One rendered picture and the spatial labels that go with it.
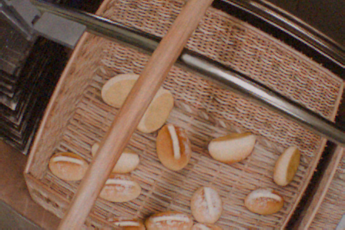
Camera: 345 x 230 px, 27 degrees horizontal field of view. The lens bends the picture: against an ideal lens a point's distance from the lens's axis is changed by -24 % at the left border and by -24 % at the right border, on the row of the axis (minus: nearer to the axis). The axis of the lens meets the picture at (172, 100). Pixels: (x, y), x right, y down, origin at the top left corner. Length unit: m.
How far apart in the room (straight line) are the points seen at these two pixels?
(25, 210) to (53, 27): 0.86
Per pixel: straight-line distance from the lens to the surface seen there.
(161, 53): 1.18
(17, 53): 1.57
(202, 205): 1.70
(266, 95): 1.21
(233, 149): 1.76
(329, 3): 1.54
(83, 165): 1.74
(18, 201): 1.76
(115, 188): 1.71
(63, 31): 0.94
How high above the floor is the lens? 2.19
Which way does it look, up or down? 59 degrees down
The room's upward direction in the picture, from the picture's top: 9 degrees clockwise
